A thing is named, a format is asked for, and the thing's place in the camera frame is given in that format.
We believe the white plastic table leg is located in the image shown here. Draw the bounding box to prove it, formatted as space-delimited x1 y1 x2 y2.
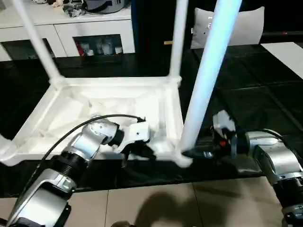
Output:
0 133 12 152
10 0 66 86
179 0 243 157
168 0 189 82

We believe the white plastic table top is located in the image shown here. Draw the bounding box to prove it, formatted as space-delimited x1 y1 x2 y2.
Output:
0 75 194 168

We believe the white flat board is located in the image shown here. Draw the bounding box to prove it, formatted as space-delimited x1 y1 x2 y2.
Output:
260 42 303 80

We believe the black work mat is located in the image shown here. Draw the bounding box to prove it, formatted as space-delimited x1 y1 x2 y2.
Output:
0 44 303 197

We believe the black box with yellow label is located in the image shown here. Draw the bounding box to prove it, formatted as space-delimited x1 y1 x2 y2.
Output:
131 0 197 56

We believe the dark tangled small object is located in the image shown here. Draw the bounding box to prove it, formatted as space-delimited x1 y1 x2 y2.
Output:
62 4 86 18

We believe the grey rounded device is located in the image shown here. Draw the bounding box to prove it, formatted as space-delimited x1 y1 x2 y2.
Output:
86 0 130 14

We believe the grey cushion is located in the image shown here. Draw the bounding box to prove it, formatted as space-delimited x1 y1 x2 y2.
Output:
190 6 266 50

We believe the white cabinet with glass doors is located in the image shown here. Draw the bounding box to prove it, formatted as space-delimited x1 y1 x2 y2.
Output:
0 4 137 62

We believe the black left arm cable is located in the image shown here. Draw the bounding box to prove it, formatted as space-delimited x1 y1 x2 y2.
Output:
14 114 146 213

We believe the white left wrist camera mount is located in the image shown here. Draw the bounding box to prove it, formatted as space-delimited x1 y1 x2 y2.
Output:
111 122 152 153

